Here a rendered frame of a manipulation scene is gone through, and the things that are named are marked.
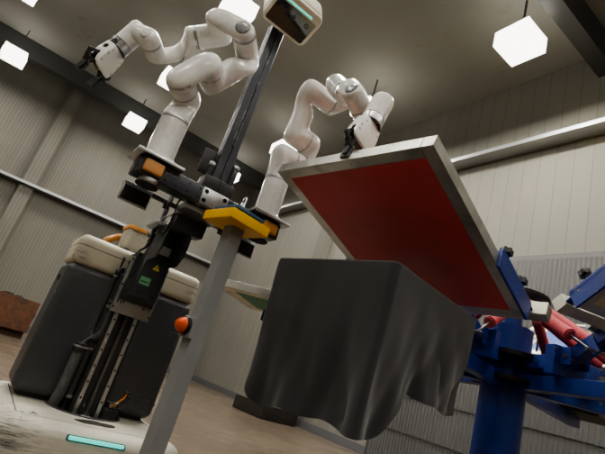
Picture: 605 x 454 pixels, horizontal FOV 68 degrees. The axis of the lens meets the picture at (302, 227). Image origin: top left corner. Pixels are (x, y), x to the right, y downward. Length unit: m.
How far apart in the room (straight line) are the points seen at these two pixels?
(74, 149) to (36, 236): 2.28
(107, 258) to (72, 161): 10.47
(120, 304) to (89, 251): 0.25
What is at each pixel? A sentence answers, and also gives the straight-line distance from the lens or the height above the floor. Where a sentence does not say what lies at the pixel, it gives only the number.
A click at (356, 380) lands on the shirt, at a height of 0.65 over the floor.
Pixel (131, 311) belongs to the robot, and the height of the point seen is 0.68.
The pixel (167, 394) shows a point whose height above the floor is 0.49.
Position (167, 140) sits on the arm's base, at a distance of 1.57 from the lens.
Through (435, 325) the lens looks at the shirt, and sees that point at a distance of 1.33.
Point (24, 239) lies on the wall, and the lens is 12.02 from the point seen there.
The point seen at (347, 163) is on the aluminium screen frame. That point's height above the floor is 1.23.
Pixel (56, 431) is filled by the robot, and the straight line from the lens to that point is 1.72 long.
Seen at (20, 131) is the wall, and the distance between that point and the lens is 12.48.
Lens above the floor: 0.59
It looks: 19 degrees up
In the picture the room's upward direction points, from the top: 18 degrees clockwise
